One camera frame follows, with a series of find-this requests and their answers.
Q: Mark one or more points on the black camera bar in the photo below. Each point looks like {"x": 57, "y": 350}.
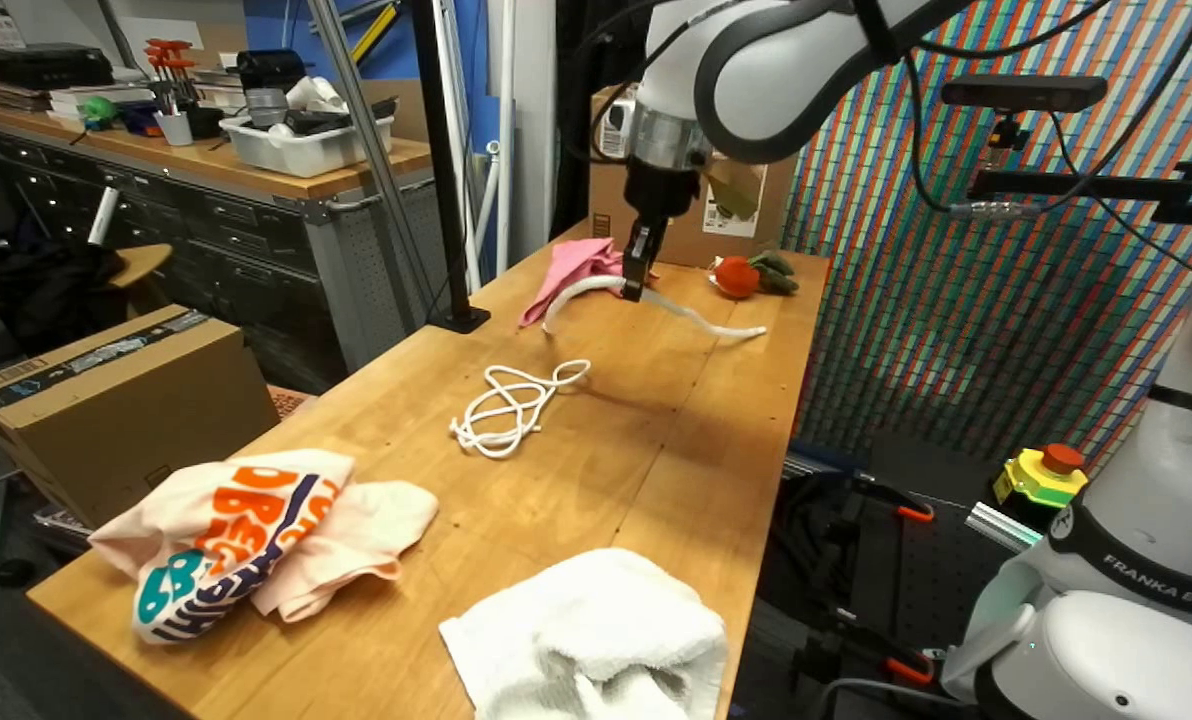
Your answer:
{"x": 1045, "y": 93}

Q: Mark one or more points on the wooden top workbench with drawers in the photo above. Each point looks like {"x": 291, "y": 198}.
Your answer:
{"x": 223, "y": 225}

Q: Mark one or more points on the white grey towel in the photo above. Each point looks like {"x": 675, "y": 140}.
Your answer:
{"x": 591, "y": 640}

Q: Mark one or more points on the multicoloured patterned backdrop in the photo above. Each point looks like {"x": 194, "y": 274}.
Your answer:
{"x": 997, "y": 322}

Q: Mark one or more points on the round wooden stool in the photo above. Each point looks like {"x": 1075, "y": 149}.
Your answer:
{"x": 140, "y": 263}

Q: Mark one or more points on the black printer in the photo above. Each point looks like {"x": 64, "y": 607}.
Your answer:
{"x": 48, "y": 66}

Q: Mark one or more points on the aluminium profile piece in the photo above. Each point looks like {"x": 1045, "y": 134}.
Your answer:
{"x": 1000, "y": 526}

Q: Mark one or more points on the silver tripod leg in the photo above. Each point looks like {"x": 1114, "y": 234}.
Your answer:
{"x": 368, "y": 163}

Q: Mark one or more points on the cardboard box with shipping label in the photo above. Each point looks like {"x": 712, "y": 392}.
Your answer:
{"x": 718, "y": 225}

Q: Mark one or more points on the yellow wrist camera box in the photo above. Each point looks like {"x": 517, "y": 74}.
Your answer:
{"x": 735, "y": 190}

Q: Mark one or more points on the white plastic bin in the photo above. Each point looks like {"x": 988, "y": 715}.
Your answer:
{"x": 304, "y": 146}

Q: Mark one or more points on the black vertical stand pole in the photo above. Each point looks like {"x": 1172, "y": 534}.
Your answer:
{"x": 443, "y": 163}

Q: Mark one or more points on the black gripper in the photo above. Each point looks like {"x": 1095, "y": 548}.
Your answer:
{"x": 658, "y": 200}

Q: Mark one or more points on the orange plant decoration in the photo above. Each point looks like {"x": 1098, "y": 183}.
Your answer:
{"x": 173, "y": 58}

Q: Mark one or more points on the yellow red emergency stop button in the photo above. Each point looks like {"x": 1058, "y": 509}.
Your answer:
{"x": 1041, "y": 478}

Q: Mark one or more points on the black office chair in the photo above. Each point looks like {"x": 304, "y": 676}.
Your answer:
{"x": 39, "y": 285}

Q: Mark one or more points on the pink t-shirt orange print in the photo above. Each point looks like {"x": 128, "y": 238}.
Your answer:
{"x": 575, "y": 274}

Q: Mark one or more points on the cardboard box with black tape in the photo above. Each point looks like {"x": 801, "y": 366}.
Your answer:
{"x": 118, "y": 412}

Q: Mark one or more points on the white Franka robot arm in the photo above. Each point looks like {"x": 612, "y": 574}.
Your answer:
{"x": 810, "y": 66}

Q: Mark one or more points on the cream shirt orange blue print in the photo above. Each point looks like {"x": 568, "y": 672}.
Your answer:
{"x": 263, "y": 534}

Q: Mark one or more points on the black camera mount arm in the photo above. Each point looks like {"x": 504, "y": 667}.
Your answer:
{"x": 1091, "y": 185}

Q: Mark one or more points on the red plush tomato green leaves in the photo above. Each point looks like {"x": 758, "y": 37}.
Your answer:
{"x": 738, "y": 278}

